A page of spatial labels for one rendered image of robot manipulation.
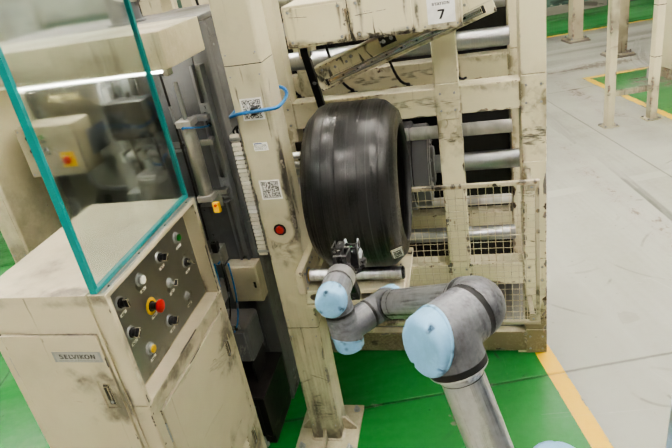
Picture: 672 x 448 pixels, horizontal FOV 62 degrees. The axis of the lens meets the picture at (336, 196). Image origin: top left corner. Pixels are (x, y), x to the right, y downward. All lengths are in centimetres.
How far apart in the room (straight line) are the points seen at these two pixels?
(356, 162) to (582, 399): 160
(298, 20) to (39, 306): 119
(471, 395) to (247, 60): 120
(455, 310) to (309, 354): 134
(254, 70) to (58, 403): 113
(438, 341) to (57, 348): 107
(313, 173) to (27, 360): 95
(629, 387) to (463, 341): 189
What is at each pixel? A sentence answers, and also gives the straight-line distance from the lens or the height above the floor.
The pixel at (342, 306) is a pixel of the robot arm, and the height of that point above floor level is 120.
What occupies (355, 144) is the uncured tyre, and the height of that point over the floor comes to 140.
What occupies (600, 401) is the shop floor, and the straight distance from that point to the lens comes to 281.
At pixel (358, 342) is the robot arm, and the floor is 107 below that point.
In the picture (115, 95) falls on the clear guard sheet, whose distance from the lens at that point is 166.
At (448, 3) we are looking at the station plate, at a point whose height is 172.
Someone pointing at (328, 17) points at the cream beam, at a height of 173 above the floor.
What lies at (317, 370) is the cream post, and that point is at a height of 40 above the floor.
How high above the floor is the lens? 197
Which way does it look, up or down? 24 degrees down
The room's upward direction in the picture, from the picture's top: 10 degrees counter-clockwise
